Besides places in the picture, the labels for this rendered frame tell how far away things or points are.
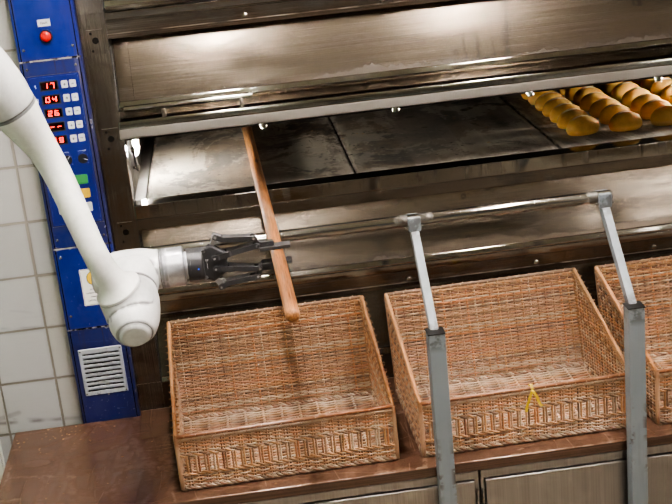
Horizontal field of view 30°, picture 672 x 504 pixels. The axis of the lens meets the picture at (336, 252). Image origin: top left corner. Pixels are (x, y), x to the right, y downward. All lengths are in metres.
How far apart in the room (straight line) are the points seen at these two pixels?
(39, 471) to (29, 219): 0.67
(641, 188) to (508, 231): 0.40
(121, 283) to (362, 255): 1.00
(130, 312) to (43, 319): 0.92
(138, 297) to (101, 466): 0.81
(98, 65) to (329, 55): 0.60
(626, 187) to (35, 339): 1.70
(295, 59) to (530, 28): 0.63
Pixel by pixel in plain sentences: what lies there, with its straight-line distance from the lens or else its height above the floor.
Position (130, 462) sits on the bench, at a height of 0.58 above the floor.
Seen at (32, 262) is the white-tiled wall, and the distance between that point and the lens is 3.49.
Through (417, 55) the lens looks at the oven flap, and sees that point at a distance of 3.36.
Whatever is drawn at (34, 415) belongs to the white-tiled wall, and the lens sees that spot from 3.66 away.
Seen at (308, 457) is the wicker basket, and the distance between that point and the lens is 3.15.
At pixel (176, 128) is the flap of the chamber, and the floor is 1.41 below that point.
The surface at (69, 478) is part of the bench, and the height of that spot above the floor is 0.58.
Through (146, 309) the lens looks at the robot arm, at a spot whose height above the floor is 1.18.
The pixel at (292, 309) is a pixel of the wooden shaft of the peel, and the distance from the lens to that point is 2.47.
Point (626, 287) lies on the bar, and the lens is 3.09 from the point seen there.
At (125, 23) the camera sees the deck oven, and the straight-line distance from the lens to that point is 3.32.
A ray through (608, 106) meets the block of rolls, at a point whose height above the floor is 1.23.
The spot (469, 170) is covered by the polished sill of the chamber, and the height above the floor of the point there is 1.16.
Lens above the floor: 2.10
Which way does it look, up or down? 19 degrees down
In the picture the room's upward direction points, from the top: 6 degrees counter-clockwise
